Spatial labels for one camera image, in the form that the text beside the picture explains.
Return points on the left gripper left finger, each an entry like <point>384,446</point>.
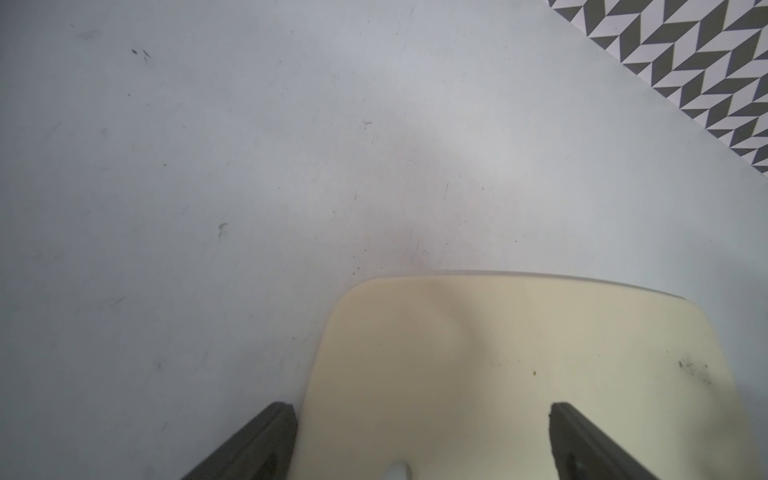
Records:
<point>261,449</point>

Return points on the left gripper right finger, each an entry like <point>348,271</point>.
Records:
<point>581,450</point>

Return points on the cream plastic cutting board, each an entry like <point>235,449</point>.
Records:
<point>455,376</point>

